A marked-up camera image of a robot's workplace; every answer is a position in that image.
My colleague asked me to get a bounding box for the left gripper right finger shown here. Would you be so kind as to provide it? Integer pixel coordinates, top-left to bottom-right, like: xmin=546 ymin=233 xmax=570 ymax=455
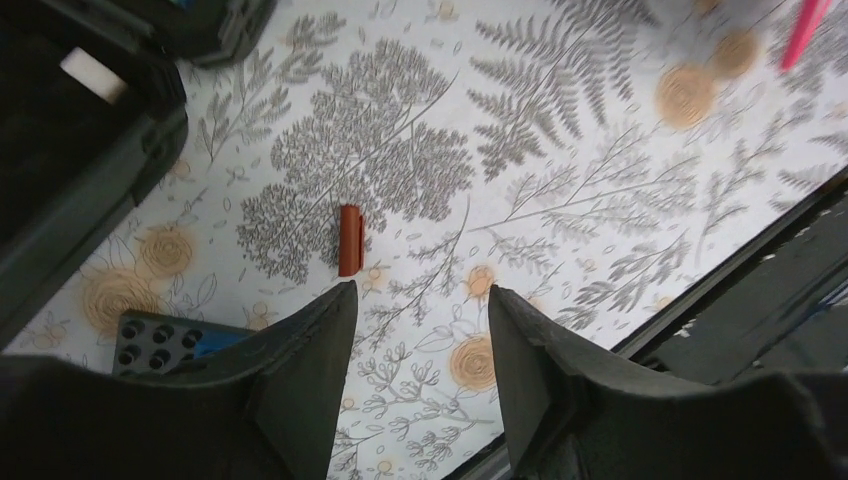
xmin=488 ymin=287 xmax=847 ymax=479

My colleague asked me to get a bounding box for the black poker chip case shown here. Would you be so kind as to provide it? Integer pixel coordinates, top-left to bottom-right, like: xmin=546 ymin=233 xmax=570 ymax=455
xmin=1 ymin=1 xmax=276 ymax=345

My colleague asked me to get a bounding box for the floral patterned table mat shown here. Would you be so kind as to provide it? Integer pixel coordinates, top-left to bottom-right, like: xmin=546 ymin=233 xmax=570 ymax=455
xmin=1 ymin=1 xmax=847 ymax=479

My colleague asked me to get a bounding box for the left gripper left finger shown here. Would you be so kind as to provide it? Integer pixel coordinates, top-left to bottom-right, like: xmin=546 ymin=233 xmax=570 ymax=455
xmin=1 ymin=281 xmax=358 ymax=479

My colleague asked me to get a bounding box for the brown marker cap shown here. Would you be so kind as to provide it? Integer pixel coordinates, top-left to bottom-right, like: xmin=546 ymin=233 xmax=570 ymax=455
xmin=338 ymin=204 xmax=365 ymax=277

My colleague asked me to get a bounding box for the pink framed whiteboard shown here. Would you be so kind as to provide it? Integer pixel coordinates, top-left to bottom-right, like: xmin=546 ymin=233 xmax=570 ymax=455
xmin=780 ymin=0 xmax=832 ymax=73

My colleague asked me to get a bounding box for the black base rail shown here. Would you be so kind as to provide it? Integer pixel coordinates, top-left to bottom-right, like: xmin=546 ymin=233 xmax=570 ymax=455
xmin=457 ymin=171 xmax=847 ymax=479

